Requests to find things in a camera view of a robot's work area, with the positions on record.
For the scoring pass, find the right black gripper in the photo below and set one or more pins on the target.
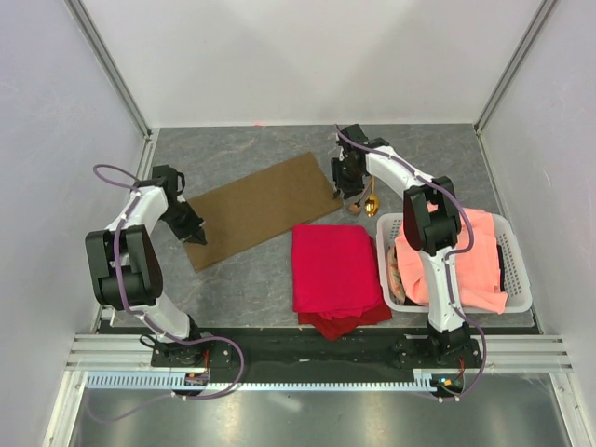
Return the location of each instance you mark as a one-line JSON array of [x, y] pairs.
[[351, 189]]

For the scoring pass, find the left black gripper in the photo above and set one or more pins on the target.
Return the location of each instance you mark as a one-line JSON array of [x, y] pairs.
[[192, 233]]

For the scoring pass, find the brown fabric napkin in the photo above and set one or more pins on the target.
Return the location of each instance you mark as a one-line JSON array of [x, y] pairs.
[[258, 207]]

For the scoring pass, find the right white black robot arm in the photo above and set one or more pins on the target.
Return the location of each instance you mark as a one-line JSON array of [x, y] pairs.
[[432, 220]]

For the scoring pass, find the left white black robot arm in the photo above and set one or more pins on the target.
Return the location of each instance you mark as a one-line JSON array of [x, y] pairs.
[[125, 272]]

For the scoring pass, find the copper brown spoon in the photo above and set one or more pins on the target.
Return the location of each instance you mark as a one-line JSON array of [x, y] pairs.
[[356, 207]]

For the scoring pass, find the gold spoon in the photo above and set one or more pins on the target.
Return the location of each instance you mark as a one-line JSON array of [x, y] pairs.
[[372, 202]]

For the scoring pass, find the red folded cloth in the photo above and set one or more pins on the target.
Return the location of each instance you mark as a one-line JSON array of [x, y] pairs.
[[334, 271]]

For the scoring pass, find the patterned cloth in basket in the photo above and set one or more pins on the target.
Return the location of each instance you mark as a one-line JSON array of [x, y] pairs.
[[394, 278]]

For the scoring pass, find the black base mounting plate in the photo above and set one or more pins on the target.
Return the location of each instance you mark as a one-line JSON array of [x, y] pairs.
[[304, 355]]

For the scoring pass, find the dark red cloth underneath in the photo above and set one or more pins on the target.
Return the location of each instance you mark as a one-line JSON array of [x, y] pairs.
[[334, 328]]

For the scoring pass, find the salmon pink cloth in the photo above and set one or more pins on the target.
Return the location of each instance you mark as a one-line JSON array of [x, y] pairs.
[[477, 270]]

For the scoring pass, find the black cloth in basket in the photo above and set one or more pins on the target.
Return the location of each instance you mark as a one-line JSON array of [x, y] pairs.
[[500, 265]]

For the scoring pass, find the white plastic basket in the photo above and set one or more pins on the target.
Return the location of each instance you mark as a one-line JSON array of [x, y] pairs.
[[516, 282]]

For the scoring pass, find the grey slotted cable duct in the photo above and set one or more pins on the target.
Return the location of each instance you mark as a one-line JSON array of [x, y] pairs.
[[182, 381]]

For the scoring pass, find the left aluminium corner post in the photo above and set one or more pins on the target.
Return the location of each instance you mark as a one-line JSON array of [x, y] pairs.
[[92, 34]]

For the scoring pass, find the aluminium corner post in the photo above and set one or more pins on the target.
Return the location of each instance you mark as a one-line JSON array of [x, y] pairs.
[[92, 34], [515, 62]]

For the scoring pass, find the right aluminium corner post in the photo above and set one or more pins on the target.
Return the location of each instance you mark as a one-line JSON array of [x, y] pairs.
[[515, 62]]

